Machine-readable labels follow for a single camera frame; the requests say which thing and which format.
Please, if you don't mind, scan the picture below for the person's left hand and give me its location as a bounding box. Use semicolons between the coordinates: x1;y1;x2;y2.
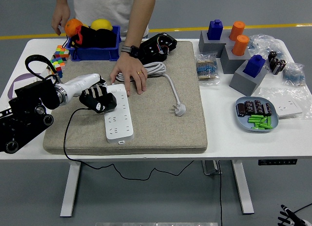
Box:
109;52;149;97

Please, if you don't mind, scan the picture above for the orange fruit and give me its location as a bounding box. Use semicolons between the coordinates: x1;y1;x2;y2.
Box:
64;18;84;37

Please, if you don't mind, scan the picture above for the blue plastic bin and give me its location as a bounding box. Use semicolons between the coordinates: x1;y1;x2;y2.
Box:
65;25;122;62

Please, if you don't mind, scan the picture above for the yellow lemon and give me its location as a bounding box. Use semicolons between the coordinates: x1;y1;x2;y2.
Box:
90;18;114;32

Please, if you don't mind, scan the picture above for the person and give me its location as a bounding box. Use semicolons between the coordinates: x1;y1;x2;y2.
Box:
72;0;150;39

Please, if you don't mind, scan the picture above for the person's right hand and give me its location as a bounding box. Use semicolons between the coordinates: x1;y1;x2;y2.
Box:
51;3;71;36

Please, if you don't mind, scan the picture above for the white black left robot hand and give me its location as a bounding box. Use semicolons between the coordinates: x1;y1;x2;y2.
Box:
63;73;117;114

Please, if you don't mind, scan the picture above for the purple plate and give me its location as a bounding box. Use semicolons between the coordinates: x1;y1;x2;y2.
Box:
7;73;41;100

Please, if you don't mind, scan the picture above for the orange cylinder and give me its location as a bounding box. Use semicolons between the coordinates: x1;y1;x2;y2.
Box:
231;35;250;57
229;21;246;41

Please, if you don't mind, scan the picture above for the grey block holder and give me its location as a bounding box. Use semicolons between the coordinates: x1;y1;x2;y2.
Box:
223;29;247;48
198;30;229;58
220;44;252;75
229;63;268;96

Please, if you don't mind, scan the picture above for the black pouch with red trim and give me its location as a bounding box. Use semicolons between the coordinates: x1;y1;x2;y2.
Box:
73;25;117;49

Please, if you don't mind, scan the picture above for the black wristwatch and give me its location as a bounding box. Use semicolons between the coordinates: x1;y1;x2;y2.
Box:
120;45;140;57

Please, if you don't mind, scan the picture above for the white wall socket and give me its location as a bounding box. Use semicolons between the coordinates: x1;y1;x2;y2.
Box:
274;99;303;119

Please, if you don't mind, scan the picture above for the clear plastic bag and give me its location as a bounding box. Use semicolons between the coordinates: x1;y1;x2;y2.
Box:
258;86;312;120

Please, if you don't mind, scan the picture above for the grey-brown fabric mat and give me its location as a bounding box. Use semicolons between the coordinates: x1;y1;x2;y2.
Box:
42;40;208;155

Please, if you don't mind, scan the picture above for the clear bag of resistors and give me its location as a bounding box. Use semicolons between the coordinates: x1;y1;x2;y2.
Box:
195;53;221;87
248;34;286;60
282;62;307;87

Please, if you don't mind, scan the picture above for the blue square peg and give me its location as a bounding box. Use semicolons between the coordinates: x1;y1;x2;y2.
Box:
206;19;224;41
243;54;266;78

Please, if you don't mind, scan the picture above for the blue-grey plate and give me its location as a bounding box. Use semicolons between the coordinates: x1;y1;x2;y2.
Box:
234;96;279;133

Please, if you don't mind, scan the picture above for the black plug adapter with cord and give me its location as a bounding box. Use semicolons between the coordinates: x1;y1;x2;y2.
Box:
63;92;195;181

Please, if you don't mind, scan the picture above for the black device with coloured wires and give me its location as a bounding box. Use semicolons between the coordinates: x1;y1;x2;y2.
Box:
137;32;178;65

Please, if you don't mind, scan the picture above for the white power strip with cord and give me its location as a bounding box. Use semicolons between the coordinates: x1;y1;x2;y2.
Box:
104;62;187;144

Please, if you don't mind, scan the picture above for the white wall switch panel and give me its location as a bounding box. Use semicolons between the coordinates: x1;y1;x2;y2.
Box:
12;76;39;92

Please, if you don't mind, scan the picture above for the white table leg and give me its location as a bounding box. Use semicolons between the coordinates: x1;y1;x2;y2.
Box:
231;160;255;214
60;162;81;217

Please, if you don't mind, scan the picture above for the black hanging cable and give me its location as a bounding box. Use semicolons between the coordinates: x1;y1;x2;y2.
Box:
217;160;224;226

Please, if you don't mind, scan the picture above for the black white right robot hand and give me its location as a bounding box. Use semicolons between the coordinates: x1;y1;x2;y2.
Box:
277;204;310;226

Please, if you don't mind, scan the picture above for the metal bracket under table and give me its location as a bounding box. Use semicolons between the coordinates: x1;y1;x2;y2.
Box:
201;160;223;175

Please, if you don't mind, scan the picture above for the black table control panel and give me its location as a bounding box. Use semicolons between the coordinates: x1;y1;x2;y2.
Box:
258;159;298;166

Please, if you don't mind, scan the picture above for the thin black cable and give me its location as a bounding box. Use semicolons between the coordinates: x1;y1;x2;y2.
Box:
292;203;312;214

